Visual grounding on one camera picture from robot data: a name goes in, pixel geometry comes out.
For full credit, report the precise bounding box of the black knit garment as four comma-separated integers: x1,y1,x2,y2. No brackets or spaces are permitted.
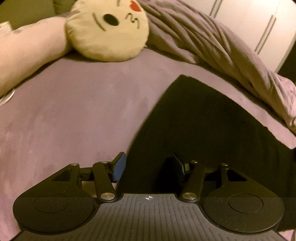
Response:
118,75,295,231

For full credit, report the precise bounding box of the grey padded headboard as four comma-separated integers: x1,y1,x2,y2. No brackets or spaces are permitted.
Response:
1,0,75,30

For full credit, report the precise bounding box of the white wardrobe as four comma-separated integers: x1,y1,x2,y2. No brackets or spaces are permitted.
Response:
187,0,295,72

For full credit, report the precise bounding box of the pink pillow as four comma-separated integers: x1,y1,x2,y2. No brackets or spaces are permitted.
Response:
1,16,71,105

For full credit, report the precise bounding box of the purple fleece bed cover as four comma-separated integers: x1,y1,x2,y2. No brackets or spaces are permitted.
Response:
1,49,295,240

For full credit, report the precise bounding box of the rolled purple duvet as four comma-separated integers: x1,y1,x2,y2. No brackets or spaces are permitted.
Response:
139,1,295,132

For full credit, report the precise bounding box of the cream emoji face cushion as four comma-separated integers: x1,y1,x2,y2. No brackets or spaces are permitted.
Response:
65,1,149,62

